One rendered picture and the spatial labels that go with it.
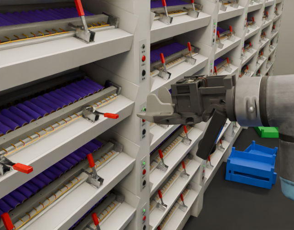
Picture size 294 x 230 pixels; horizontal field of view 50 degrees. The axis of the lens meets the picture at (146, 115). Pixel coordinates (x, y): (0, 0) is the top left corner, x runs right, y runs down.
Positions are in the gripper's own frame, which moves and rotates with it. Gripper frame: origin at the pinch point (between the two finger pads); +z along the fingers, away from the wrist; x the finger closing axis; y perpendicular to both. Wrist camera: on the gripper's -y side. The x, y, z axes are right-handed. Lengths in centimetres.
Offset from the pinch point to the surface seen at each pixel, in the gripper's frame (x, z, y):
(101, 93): -9.6, 18.6, 3.1
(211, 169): -115, 31, -76
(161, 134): -37.9, 18.7, -20.5
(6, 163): 26.2, 13.8, 0.6
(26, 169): 26.4, 8.6, -0.1
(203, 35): -89, 16, 8
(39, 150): 17.2, 15.8, -1.2
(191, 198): -81, 32, -76
